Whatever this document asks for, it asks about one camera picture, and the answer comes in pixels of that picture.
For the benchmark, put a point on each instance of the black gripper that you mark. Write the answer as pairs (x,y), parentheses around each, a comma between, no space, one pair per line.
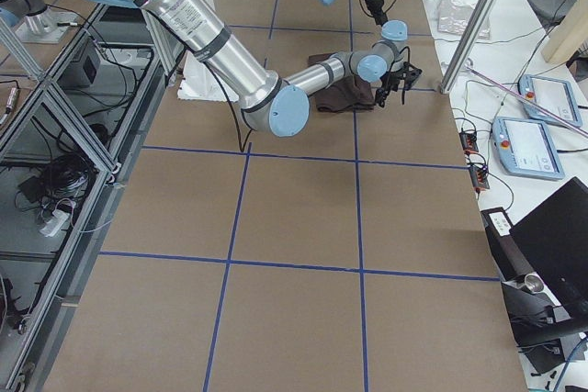
(375,5)
(390,79)

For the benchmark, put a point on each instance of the dark brown t-shirt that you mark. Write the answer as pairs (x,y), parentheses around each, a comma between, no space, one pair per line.
(350,93)

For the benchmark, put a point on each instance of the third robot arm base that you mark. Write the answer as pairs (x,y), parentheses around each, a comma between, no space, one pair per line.
(36,22)

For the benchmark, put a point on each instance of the clear plastic bag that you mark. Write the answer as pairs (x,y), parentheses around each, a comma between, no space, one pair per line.
(453,16)

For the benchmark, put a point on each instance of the white reacher grabber tool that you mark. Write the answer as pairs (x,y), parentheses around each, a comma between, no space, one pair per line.
(468,68)

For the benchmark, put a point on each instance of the black power strip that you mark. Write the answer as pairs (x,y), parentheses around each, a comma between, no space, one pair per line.
(477,164)

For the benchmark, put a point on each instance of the near blue teach pendant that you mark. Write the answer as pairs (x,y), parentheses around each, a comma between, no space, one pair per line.
(526,149)

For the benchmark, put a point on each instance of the blue teach pendant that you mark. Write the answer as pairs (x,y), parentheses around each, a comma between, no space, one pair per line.
(526,149)
(553,94)

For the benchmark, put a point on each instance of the far blue teach pendant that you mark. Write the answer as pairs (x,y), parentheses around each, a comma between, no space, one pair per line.
(553,94)

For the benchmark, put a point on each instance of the black laptop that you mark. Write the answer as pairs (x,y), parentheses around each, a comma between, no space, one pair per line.
(553,238)

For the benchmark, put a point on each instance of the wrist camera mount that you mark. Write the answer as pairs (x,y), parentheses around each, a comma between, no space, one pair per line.
(410,74)

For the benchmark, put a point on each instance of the aluminium frame post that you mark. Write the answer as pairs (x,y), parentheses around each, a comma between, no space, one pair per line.
(466,44)

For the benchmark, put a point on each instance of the aluminium frame structure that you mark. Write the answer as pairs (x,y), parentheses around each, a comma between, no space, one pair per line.
(75,105)

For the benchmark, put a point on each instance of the black camera stand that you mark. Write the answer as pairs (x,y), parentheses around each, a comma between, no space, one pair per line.
(534,318)

